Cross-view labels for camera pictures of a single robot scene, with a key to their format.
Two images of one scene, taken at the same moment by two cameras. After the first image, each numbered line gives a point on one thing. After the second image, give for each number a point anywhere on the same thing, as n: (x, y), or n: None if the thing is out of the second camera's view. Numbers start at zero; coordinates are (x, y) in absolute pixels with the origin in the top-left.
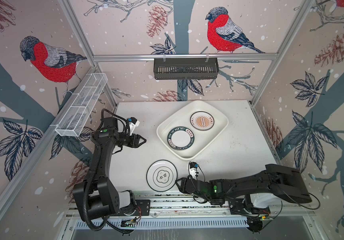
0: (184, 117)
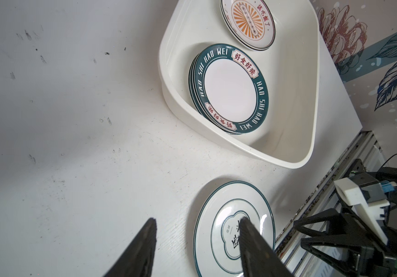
0: (286, 133)
